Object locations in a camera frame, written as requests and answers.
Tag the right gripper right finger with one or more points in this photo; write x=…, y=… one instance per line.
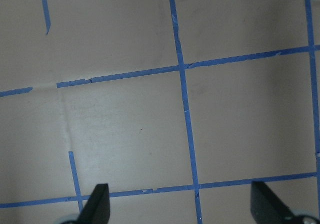
x=266, y=207

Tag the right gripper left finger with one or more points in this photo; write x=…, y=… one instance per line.
x=97, y=209

